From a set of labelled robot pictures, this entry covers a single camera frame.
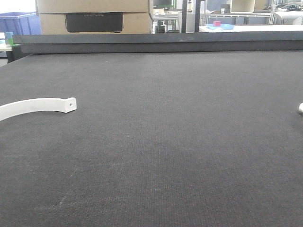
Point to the white curved pipe clamp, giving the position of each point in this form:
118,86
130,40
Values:
37,105

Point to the blue plastic crate background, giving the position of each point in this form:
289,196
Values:
20,23

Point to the white PVC pipe piece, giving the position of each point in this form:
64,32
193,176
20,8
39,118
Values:
300,109

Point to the large cardboard box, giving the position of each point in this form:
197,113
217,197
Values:
62,17

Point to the red cube on tray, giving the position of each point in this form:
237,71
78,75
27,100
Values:
217,23

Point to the dark grey foam board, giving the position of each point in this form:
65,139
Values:
156,43

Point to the light blue tray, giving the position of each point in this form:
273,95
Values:
222,27

